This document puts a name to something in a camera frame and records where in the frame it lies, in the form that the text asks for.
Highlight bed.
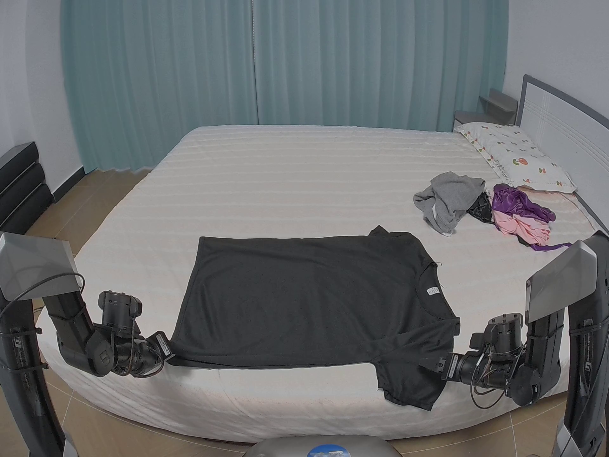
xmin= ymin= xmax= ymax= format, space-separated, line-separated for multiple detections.
xmin=36 ymin=74 xmax=609 ymax=444

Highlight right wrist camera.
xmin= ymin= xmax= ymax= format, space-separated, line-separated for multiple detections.
xmin=437 ymin=354 xmax=458 ymax=381

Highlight black cable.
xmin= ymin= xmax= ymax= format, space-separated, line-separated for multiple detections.
xmin=470 ymin=378 xmax=509 ymax=410
xmin=0 ymin=272 xmax=86 ymax=312

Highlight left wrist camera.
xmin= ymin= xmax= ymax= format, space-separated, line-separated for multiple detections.
xmin=151 ymin=331 xmax=173 ymax=363

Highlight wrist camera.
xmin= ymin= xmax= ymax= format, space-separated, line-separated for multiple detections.
xmin=151 ymin=331 xmax=173 ymax=363
xmin=437 ymin=354 xmax=458 ymax=381

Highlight black chest of drawers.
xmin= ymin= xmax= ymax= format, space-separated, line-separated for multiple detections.
xmin=0 ymin=142 xmax=52 ymax=234

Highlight black T-shirt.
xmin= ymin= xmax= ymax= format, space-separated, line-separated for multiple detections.
xmin=170 ymin=225 xmax=461 ymax=412

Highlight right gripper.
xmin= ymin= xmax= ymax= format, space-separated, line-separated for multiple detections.
xmin=447 ymin=354 xmax=479 ymax=384

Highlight pile of clothes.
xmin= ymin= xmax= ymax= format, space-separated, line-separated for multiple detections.
xmin=467 ymin=184 xmax=573 ymax=255

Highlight grey garment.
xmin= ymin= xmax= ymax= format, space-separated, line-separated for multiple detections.
xmin=413 ymin=171 xmax=487 ymax=235

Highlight blue-green curtain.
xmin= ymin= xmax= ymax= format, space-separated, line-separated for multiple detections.
xmin=62 ymin=0 xmax=260 ymax=172
xmin=252 ymin=0 xmax=509 ymax=134

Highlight white printed pillow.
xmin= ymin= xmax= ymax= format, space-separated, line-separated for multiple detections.
xmin=454 ymin=122 xmax=578 ymax=194

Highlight grey bedside table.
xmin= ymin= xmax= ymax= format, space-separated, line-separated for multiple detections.
xmin=454 ymin=89 xmax=518 ymax=126

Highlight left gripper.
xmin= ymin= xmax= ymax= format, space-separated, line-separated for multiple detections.
xmin=135 ymin=343 xmax=165 ymax=375

